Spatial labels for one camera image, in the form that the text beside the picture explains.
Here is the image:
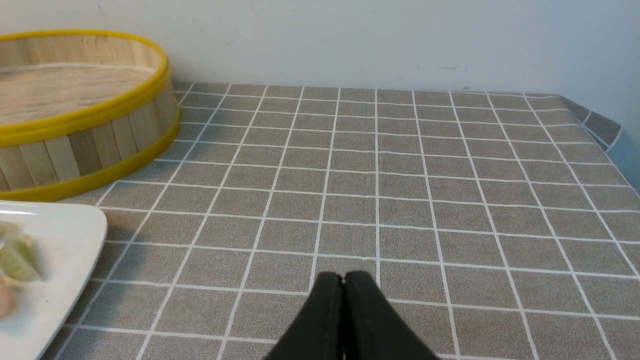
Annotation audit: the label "white square plate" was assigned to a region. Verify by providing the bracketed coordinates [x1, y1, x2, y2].
[0, 200, 108, 360]

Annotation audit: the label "grey checkered tablecloth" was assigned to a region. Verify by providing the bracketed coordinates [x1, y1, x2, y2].
[43, 82, 640, 360]

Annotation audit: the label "white dumpling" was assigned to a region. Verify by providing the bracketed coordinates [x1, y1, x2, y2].
[0, 276, 14, 318]

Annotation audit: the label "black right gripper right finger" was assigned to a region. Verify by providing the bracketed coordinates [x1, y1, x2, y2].
[343, 271, 438, 360]

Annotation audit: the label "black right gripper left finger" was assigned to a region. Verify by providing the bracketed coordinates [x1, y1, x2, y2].
[265, 272, 344, 360]

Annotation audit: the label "green dumpling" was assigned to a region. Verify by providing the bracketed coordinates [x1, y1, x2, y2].
[0, 232, 42, 282]

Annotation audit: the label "bamboo steamer basket yellow rims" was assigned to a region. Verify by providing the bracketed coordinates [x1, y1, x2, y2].
[1, 29, 180, 202]

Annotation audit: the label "pale dumpling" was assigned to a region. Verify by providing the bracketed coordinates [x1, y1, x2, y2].
[0, 220, 19, 239]

